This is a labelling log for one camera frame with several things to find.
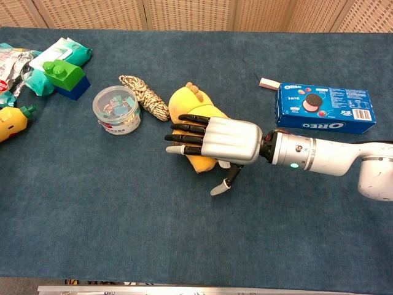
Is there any blue Oreo cookie box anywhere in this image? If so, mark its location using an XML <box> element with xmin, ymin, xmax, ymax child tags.
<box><xmin>275</xmin><ymin>82</ymin><xmax>376</xmax><ymax>135</ymax></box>

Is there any small pink white eraser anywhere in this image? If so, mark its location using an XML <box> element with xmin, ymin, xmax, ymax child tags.
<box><xmin>259</xmin><ymin>77</ymin><xmax>281</xmax><ymax>91</ymax></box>

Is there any silver aluminium frame rail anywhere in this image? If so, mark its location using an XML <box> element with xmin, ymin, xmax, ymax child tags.
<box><xmin>37</xmin><ymin>285</ymin><xmax>265</xmax><ymax>295</ymax></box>

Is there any yellow plush toy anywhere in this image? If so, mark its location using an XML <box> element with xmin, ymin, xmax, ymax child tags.
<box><xmin>168</xmin><ymin>82</ymin><xmax>231</xmax><ymax>175</ymax></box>

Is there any teal wet wipes pack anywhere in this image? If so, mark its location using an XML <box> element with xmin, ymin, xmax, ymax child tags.
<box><xmin>22</xmin><ymin>37</ymin><xmax>93</xmax><ymax>97</ymax></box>

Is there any clear round clip container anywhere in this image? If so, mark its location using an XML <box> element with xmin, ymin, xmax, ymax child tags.
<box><xmin>92</xmin><ymin>85</ymin><xmax>142</xmax><ymax>136</ymax></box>

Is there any yellow bottle with green cap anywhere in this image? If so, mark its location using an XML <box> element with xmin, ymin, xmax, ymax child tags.
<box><xmin>0</xmin><ymin>104</ymin><xmax>38</xmax><ymax>144</ymax></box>

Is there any silver foil snack bag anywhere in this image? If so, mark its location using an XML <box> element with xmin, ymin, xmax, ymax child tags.
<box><xmin>0</xmin><ymin>42</ymin><xmax>42</xmax><ymax>108</ymax></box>

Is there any coiled beige patterned rope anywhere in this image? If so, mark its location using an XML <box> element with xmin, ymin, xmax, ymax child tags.
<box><xmin>119</xmin><ymin>74</ymin><xmax>171</xmax><ymax>122</ymax></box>

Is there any blue plastic building block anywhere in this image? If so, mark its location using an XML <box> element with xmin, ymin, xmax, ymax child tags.
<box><xmin>53</xmin><ymin>75</ymin><xmax>91</xmax><ymax>101</ymax></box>

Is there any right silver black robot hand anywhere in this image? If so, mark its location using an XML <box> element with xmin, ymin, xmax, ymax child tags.
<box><xmin>164</xmin><ymin>114</ymin><xmax>263</xmax><ymax>197</ymax></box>

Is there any green toy building block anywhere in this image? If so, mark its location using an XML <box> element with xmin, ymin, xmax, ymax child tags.
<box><xmin>42</xmin><ymin>60</ymin><xmax>86</xmax><ymax>92</ymax></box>

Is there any woven rattan folding screen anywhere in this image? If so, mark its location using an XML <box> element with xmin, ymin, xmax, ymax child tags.
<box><xmin>0</xmin><ymin>0</ymin><xmax>393</xmax><ymax>33</ymax></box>

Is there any blue felt table cloth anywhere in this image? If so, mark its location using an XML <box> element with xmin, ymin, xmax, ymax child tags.
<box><xmin>0</xmin><ymin>26</ymin><xmax>393</xmax><ymax>295</ymax></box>

